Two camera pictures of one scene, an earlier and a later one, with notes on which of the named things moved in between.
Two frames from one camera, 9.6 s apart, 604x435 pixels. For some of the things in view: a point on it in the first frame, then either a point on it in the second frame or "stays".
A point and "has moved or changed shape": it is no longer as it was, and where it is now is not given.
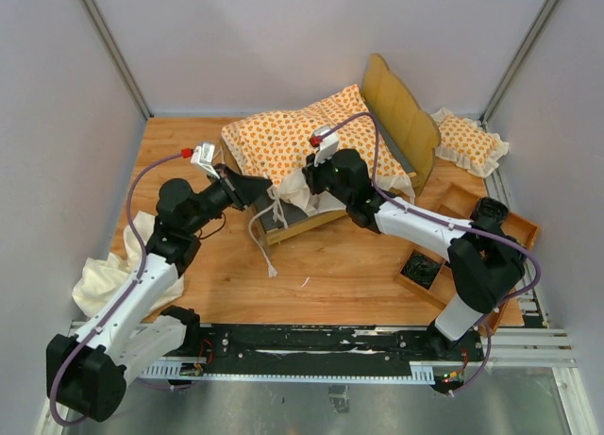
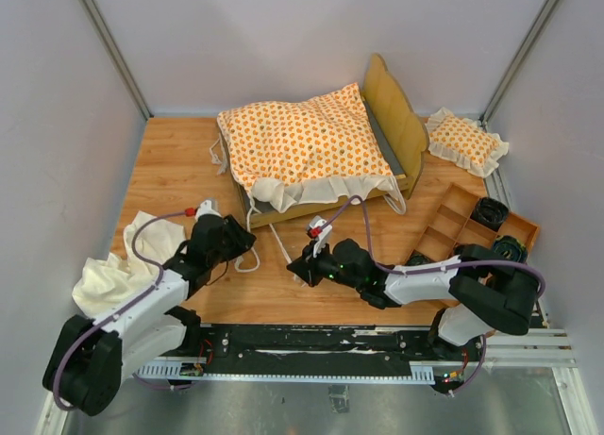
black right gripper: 310,173 to 305,266
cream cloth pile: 104,275 stays
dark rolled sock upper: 491,208 stays
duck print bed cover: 273,146 has moved or changed shape
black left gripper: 243,188 to 242,238
